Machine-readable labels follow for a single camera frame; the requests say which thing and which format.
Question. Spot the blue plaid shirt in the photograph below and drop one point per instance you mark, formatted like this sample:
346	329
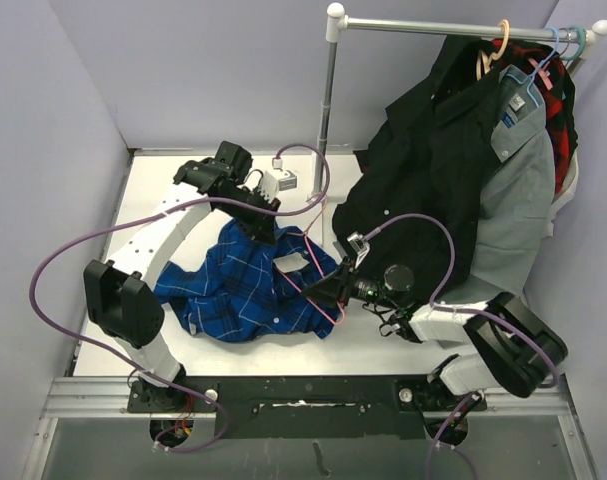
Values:
245	289

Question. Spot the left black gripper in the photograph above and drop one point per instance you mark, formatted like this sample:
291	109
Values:
261	228

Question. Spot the pink wire hanger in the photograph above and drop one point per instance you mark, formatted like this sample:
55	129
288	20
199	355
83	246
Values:
322	200

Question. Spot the black hanging shirt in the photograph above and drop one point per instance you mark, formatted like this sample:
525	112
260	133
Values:
425	169

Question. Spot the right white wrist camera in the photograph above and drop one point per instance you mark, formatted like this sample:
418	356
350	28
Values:
360	246

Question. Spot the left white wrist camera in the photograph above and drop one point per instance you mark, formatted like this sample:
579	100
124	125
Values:
280	180

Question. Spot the blue hanger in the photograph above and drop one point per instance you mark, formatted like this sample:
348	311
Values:
537	72

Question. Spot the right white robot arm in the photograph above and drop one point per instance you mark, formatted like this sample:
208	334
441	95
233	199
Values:
513	348

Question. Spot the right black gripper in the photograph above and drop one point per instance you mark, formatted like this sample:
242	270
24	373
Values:
333	288

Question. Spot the metal clothes rack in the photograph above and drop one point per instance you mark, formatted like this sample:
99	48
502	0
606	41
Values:
366	67

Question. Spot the grey hanging shirt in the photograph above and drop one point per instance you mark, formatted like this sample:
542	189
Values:
516	200

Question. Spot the red plaid hanging shirt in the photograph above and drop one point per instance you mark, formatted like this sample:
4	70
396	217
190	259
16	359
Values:
563	135

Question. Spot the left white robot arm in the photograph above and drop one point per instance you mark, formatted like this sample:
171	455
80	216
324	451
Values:
119	291

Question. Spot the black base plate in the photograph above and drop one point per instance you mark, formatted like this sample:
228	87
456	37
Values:
325	407

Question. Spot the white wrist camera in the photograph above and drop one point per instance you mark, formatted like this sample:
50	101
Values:
360	246
280	180

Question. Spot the white hanging garment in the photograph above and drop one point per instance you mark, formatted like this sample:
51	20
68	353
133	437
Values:
566	193

